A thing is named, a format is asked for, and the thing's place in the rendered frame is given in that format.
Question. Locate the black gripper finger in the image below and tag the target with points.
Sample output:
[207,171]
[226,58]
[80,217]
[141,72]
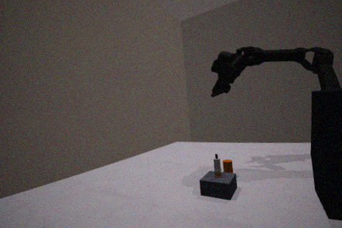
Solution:
[221,82]
[222,90]

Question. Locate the orange cylinder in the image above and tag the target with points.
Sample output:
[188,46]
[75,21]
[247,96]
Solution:
[227,165]

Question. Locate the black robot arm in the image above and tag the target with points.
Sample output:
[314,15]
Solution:
[322,63]

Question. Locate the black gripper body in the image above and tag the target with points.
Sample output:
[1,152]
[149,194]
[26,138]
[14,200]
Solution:
[233,70]

